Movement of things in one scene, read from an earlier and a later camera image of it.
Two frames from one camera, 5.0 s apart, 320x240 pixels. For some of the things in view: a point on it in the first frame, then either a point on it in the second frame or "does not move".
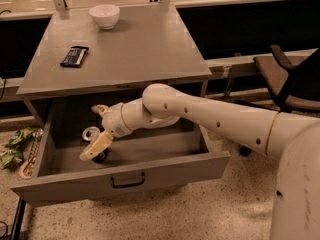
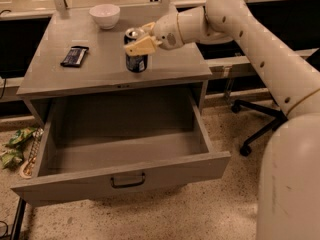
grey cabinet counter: x=148 y=47 does not move
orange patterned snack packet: x=26 y=169 does not move
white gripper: x=112 y=120 to x=167 y=30
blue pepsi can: x=89 y=134 to x=135 y=63
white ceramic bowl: x=106 y=15 does not move
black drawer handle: x=126 y=185 does not move
